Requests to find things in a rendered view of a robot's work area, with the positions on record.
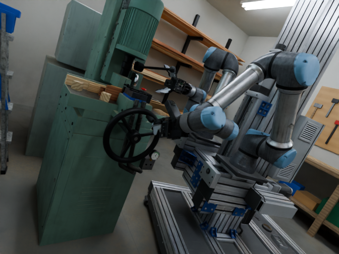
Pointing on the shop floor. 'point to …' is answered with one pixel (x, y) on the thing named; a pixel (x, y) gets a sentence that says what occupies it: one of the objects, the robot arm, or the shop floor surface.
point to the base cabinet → (79, 184)
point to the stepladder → (6, 24)
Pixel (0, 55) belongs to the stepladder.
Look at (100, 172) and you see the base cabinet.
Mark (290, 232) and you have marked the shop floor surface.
